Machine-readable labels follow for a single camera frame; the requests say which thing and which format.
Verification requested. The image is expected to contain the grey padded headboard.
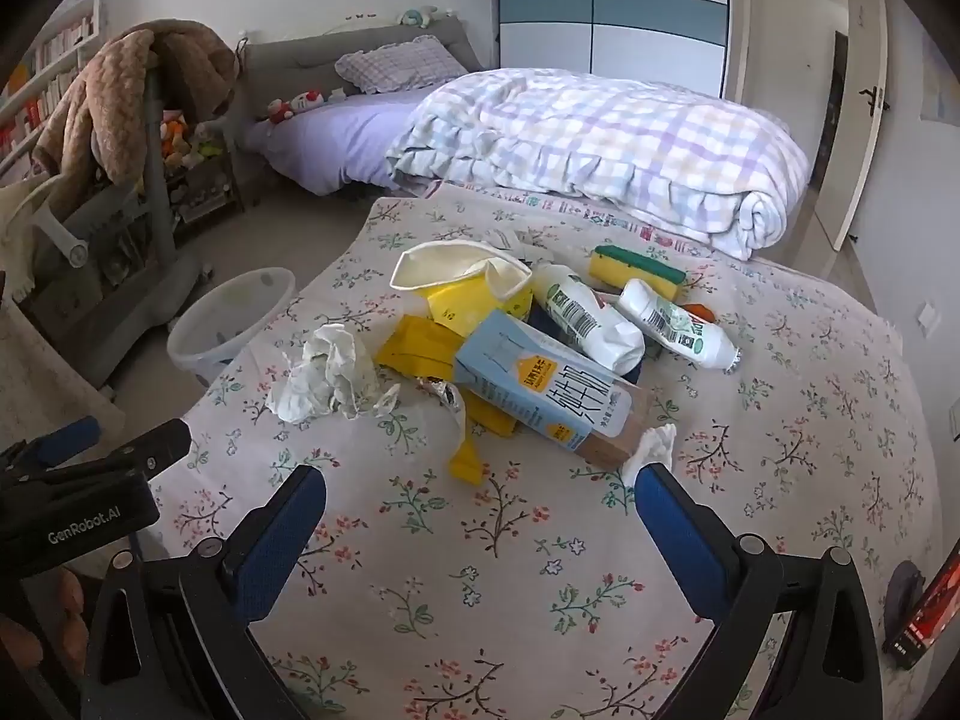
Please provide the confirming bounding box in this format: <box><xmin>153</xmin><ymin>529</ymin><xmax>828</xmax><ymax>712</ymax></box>
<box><xmin>240</xmin><ymin>15</ymin><xmax>485</xmax><ymax>121</ymax></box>

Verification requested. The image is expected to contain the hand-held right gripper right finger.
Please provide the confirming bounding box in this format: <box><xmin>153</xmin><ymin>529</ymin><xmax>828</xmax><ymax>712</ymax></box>
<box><xmin>634</xmin><ymin>463</ymin><xmax>884</xmax><ymax>720</ymax></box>

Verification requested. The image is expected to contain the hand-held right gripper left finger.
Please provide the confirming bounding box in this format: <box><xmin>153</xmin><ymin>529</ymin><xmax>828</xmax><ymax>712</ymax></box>
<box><xmin>79</xmin><ymin>465</ymin><xmax>327</xmax><ymax>720</ymax></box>

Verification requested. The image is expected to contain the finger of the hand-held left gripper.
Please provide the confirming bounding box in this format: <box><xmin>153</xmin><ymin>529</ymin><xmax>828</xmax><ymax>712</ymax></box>
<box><xmin>45</xmin><ymin>418</ymin><xmax>192</xmax><ymax>492</ymax></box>
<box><xmin>0</xmin><ymin>416</ymin><xmax>102</xmax><ymax>477</ymax></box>

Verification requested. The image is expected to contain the white door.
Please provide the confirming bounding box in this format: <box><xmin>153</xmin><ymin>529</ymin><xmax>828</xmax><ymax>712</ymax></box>
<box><xmin>814</xmin><ymin>0</ymin><xmax>890</xmax><ymax>252</ymax></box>

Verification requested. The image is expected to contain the white and yellow paper bag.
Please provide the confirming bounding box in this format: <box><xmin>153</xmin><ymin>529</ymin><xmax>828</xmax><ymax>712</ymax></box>
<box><xmin>390</xmin><ymin>240</ymin><xmax>535</xmax><ymax>338</ymax></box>

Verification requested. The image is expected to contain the white and blue wardrobe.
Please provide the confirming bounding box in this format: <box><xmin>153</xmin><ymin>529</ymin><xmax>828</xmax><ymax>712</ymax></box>
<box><xmin>495</xmin><ymin>0</ymin><xmax>732</xmax><ymax>98</ymax></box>

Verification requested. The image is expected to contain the light blue milk carton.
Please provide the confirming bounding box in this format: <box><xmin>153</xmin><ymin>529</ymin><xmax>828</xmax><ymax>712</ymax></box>
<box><xmin>452</xmin><ymin>309</ymin><xmax>653</xmax><ymax>468</ymax></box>

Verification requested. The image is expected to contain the yellow sponge green backing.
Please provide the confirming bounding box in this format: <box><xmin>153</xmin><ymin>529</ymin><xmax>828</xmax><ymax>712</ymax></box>
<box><xmin>587</xmin><ymin>244</ymin><xmax>689</xmax><ymax>293</ymax></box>

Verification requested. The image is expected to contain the floral quilt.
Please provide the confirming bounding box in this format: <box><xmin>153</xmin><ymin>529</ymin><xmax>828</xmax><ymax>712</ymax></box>
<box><xmin>150</xmin><ymin>184</ymin><xmax>953</xmax><ymax>720</ymax></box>

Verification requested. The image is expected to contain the red and black box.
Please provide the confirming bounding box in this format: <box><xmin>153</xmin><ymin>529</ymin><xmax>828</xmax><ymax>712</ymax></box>
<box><xmin>883</xmin><ymin>540</ymin><xmax>960</xmax><ymax>672</ymax></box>

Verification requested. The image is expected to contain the yellow packet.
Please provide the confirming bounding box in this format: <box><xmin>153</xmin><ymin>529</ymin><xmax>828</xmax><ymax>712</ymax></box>
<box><xmin>375</xmin><ymin>313</ymin><xmax>470</xmax><ymax>383</ymax></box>

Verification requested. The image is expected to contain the low toy shelf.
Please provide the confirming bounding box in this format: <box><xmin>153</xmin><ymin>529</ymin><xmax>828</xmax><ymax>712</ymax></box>
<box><xmin>161</xmin><ymin>109</ymin><xmax>245</xmax><ymax>222</ymax></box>

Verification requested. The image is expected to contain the torn yellow wrapper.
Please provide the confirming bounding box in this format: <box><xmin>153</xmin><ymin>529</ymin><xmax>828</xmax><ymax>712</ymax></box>
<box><xmin>416</xmin><ymin>379</ymin><xmax>518</xmax><ymax>485</ymax></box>

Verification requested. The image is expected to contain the brown fleece blanket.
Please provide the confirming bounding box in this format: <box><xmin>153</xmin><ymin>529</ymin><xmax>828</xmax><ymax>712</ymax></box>
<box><xmin>34</xmin><ymin>21</ymin><xmax>241</xmax><ymax>185</ymax></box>

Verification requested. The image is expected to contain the plaid ruffled duvet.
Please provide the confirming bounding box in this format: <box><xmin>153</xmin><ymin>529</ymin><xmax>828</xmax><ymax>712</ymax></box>
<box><xmin>385</xmin><ymin>67</ymin><xmax>812</xmax><ymax>262</ymax></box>

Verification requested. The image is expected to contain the white bookshelf with books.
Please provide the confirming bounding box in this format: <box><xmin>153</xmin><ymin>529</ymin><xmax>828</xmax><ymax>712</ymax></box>
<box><xmin>0</xmin><ymin>0</ymin><xmax>102</xmax><ymax>173</ymax></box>

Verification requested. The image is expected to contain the small white tissue piece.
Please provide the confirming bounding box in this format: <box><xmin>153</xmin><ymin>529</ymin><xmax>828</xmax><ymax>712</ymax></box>
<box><xmin>622</xmin><ymin>424</ymin><xmax>678</xmax><ymax>485</ymax></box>

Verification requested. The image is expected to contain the white dotted plastic bin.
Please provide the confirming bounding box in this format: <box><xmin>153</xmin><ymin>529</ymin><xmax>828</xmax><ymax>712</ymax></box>
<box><xmin>166</xmin><ymin>268</ymin><xmax>296</xmax><ymax>389</ymax></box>

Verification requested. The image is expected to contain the white plastic bottle green label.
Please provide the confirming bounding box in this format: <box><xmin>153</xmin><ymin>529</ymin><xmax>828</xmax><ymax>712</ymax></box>
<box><xmin>529</xmin><ymin>262</ymin><xmax>646</xmax><ymax>376</ymax></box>
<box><xmin>616</xmin><ymin>277</ymin><xmax>743</xmax><ymax>372</ymax></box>

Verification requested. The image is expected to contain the person's left hand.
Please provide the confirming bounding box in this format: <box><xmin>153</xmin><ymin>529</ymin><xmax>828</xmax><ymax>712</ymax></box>
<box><xmin>0</xmin><ymin>566</ymin><xmax>95</xmax><ymax>668</ymax></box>

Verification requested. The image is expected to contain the pile of plush toys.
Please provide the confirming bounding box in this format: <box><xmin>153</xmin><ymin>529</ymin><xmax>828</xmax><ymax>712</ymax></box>
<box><xmin>161</xmin><ymin>111</ymin><xmax>222</xmax><ymax>170</ymax></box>

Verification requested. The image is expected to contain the cream knit cloth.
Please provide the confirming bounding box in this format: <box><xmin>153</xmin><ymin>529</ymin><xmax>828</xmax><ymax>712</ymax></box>
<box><xmin>0</xmin><ymin>172</ymin><xmax>53</xmax><ymax>301</ymax></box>

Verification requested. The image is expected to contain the white and red plush cat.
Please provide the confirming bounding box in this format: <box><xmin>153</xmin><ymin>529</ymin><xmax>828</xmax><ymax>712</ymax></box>
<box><xmin>266</xmin><ymin>88</ymin><xmax>325</xmax><ymax>125</ymax></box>

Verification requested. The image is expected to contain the purple sheeted bed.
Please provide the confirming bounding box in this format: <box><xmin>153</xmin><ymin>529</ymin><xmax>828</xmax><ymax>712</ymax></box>
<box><xmin>244</xmin><ymin>94</ymin><xmax>451</xmax><ymax>196</ymax></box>

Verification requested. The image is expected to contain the plaid ruffled pillow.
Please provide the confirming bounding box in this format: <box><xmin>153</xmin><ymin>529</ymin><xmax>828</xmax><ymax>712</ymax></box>
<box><xmin>335</xmin><ymin>36</ymin><xmax>470</xmax><ymax>95</ymax></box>

